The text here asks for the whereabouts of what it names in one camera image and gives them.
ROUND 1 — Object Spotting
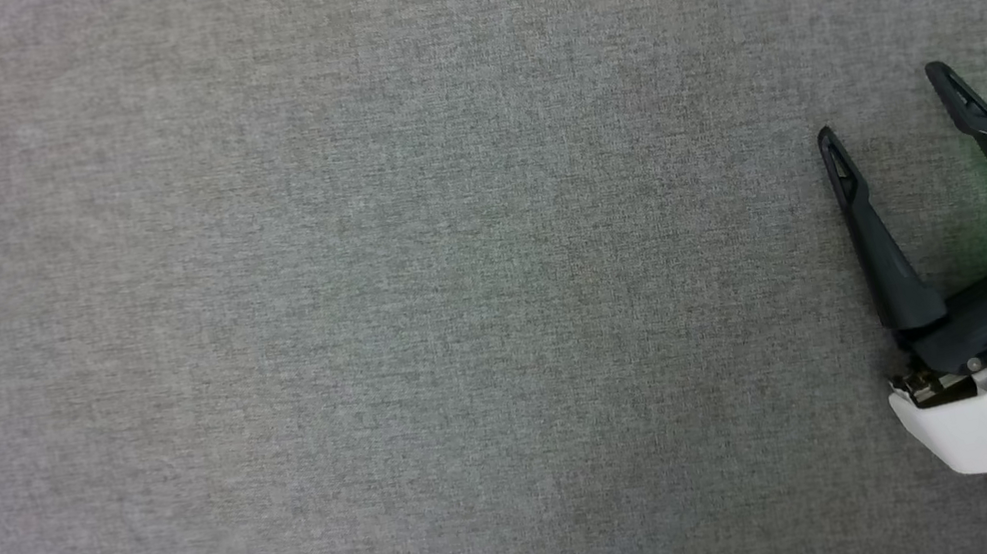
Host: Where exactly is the grey fabric sofa seat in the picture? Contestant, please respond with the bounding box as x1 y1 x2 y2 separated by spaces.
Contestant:
0 0 987 554

